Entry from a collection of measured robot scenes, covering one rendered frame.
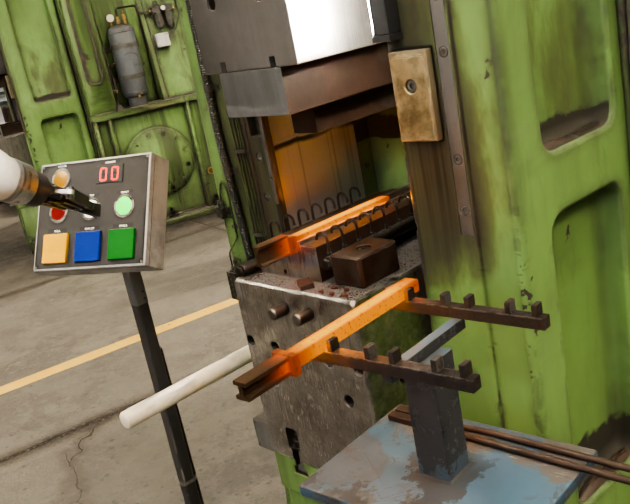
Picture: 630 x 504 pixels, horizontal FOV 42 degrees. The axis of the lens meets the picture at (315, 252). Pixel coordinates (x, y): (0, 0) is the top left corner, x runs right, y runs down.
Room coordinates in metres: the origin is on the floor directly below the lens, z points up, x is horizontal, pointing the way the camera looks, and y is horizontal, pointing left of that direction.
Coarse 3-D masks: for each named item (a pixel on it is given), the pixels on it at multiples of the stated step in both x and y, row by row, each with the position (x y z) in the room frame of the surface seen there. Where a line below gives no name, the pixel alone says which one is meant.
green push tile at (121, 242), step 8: (112, 232) 1.93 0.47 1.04; (120, 232) 1.92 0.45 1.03; (128, 232) 1.90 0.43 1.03; (112, 240) 1.92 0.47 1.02; (120, 240) 1.91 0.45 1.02; (128, 240) 1.90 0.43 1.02; (112, 248) 1.91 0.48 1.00; (120, 248) 1.90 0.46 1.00; (128, 248) 1.89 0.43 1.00; (112, 256) 1.90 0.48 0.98; (120, 256) 1.89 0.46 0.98; (128, 256) 1.88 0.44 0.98
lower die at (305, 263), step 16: (384, 192) 1.98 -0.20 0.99; (384, 208) 1.82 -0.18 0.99; (400, 208) 1.80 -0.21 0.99; (304, 224) 1.86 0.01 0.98; (336, 224) 1.74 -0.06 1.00; (352, 224) 1.74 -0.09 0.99; (368, 224) 1.73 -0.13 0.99; (304, 240) 1.67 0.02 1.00; (320, 240) 1.66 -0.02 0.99; (336, 240) 1.66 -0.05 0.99; (352, 240) 1.69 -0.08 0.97; (400, 240) 1.79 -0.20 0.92; (288, 256) 1.69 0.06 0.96; (304, 256) 1.65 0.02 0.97; (320, 256) 1.62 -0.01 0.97; (272, 272) 1.74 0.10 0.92; (288, 272) 1.70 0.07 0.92; (304, 272) 1.66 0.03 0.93; (320, 272) 1.62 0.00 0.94
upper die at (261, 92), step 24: (360, 48) 1.77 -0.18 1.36; (384, 48) 1.82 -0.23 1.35; (240, 72) 1.71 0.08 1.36; (264, 72) 1.66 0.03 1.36; (288, 72) 1.63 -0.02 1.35; (312, 72) 1.67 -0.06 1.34; (336, 72) 1.72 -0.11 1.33; (360, 72) 1.76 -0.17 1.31; (384, 72) 1.81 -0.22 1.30; (240, 96) 1.73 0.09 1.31; (264, 96) 1.67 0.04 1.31; (288, 96) 1.62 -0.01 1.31; (312, 96) 1.66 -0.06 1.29; (336, 96) 1.71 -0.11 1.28
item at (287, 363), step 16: (400, 288) 1.32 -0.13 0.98; (416, 288) 1.35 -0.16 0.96; (368, 304) 1.28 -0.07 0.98; (384, 304) 1.28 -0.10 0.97; (336, 320) 1.24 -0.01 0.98; (352, 320) 1.23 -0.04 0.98; (368, 320) 1.25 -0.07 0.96; (320, 336) 1.18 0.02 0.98; (272, 352) 1.14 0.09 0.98; (288, 352) 1.13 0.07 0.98; (304, 352) 1.14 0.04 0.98; (320, 352) 1.17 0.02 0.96; (256, 368) 1.10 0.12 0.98; (272, 368) 1.10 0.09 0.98; (288, 368) 1.12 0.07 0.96; (240, 384) 1.07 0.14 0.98; (256, 384) 1.08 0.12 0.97; (272, 384) 1.09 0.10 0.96
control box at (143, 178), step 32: (96, 160) 2.05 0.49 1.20; (128, 160) 2.00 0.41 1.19; (160, 160) 2.01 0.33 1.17; (96, 192) 2.01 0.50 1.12; (128, 192) 1.96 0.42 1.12; (160, 192) 1.98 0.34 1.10; (64, 224) 2.01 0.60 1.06; (96, 224) 1.97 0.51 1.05; (128, 224) 1.92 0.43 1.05; (160, 224) 1.95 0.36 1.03; (160, 256) 1.92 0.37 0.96
